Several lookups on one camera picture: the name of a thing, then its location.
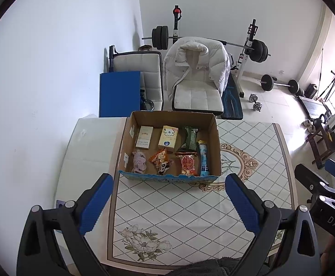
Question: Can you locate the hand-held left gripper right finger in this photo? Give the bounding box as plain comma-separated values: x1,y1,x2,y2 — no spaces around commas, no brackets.
225,173,320,276

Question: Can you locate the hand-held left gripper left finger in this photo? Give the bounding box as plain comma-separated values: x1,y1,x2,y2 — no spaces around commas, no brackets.
19,173,114,276

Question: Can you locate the blue tube packet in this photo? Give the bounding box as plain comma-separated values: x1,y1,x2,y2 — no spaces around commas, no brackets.
198,140,212,176

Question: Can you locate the purple cloth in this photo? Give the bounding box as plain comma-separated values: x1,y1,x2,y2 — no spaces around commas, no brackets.
131,149,147,174

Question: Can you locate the red snack packet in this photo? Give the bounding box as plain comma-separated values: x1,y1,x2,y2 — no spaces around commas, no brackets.
175,152,200,176

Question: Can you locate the brown snack packet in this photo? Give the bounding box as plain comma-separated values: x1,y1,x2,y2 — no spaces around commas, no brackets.
149,148,174,176

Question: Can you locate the white carton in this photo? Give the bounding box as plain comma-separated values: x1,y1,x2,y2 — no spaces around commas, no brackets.
135,126,153,150

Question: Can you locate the green packet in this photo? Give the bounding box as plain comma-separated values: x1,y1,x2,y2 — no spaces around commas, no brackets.
180,126,199,151

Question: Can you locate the yellow cartoon carton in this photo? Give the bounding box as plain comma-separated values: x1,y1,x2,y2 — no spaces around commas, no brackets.
158,125,179,153

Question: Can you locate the cardboard box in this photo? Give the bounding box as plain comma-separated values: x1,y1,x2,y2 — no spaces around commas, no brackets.
118,111,222,184

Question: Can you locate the dark wooden chair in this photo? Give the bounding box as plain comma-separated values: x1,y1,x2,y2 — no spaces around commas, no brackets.
305,111,335,170

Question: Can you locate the diamond pattern tablecloth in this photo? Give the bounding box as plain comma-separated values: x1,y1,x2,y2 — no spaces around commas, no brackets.
107,118,293,261

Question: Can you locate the treadmill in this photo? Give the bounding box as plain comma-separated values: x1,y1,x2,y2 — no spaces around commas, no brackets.
298,70,335,121

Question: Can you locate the black bin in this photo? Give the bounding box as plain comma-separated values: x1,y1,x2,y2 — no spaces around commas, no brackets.
305,83,318,100

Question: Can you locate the black blue bench pad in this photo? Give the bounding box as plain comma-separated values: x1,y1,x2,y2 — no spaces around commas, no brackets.
220,73,244,120

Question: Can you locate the floor barbell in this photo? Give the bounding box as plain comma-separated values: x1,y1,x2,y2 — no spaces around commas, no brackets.
260,74,299,94

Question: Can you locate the blue board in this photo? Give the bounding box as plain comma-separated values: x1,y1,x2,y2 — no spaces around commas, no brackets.
99,71,141,118

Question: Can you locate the white padded chair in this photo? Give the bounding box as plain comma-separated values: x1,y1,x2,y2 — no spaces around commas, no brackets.
111,51,164,111
172,72,224,114

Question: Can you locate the white puffer jacket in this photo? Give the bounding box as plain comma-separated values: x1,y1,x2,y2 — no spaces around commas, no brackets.
163,36,231,101

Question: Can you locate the black rod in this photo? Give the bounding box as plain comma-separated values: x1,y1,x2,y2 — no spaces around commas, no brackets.
108,45,119,73

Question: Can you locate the racked barbell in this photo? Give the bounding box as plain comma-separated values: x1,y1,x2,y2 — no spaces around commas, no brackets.
141,26,271,64

